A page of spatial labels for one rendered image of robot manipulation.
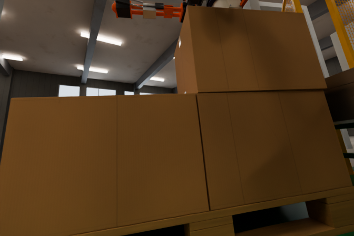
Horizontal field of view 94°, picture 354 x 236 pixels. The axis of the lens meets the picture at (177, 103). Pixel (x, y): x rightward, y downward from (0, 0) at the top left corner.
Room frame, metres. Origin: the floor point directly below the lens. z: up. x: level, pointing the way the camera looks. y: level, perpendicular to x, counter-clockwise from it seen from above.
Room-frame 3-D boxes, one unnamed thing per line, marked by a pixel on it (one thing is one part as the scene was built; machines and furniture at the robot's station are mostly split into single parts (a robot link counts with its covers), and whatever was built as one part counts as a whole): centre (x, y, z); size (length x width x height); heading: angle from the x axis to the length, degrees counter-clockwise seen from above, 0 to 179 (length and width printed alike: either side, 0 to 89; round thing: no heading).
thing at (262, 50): (0.85, -0.34, 0.74); 0.60 x 0.40 x 0.40; 101
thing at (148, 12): (0.75, 0.11, 1.07); 0.07 x 0.07 x 0.04; 12
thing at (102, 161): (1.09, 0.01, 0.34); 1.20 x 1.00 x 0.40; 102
